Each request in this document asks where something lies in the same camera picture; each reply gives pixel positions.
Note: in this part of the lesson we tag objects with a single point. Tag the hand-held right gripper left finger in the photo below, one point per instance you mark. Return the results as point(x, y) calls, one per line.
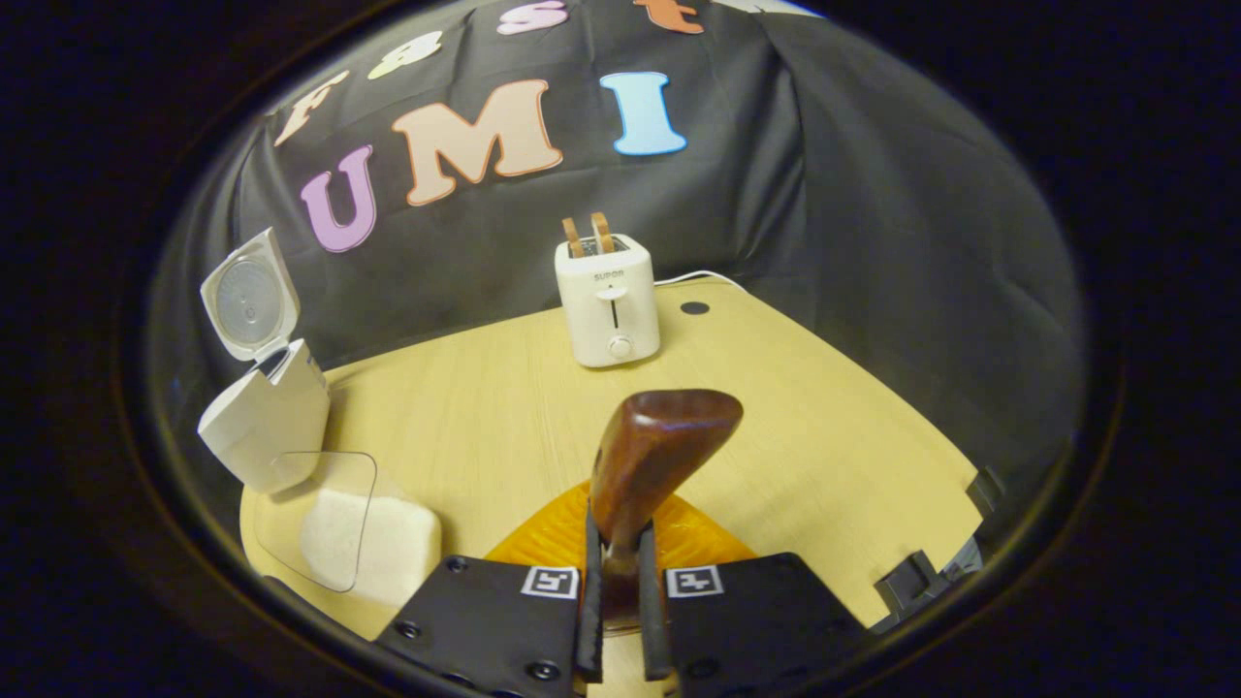
point(589, 620)

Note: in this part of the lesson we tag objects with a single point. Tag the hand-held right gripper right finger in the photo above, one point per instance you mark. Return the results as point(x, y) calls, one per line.
point(654, 620)

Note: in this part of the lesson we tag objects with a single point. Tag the brown wooden spoon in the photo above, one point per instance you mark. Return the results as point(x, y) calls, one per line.
point(650, 446)

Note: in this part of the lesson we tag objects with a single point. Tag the white rice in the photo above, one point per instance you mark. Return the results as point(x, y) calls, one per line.
point(397, 543)

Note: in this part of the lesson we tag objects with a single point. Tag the white rice cooker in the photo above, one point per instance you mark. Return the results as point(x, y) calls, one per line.
point(267, 417)

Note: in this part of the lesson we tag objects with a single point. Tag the clear plastic rice container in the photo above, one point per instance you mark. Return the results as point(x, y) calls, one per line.
point(339, 553)

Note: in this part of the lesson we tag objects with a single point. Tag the white toaster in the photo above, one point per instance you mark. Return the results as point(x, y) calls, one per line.
point(606, 310)

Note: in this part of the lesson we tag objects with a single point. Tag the brown toast slice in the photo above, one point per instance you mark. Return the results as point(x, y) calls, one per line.
point(573, 238)
point(601, 233)

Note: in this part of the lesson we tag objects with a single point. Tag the black backdrop cloth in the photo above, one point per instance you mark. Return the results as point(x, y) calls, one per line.
point(873, 242)

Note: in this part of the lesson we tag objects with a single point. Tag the black table edge bracket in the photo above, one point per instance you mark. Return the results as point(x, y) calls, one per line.
point(987, 492)
point(904, 582)

